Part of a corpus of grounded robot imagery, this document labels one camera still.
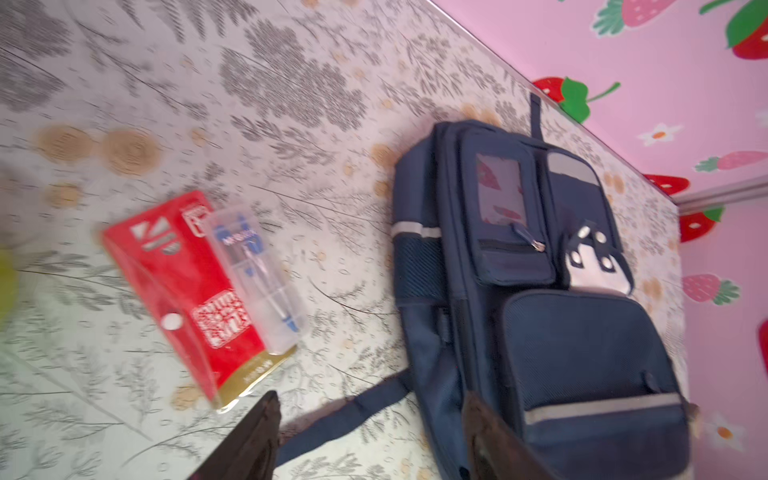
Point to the red card pack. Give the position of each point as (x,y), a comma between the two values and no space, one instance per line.
(167,259)

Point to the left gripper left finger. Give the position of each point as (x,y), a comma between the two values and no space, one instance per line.
(249,452)

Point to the clear plastic pen box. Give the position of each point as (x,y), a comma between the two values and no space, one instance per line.
(270,299)

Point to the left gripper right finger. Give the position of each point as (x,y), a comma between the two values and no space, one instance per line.
(494,451)

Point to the green bowl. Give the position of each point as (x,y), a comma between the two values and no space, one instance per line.
(8,285)

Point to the navy blue student backpack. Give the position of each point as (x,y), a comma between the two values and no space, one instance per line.
(511,282)

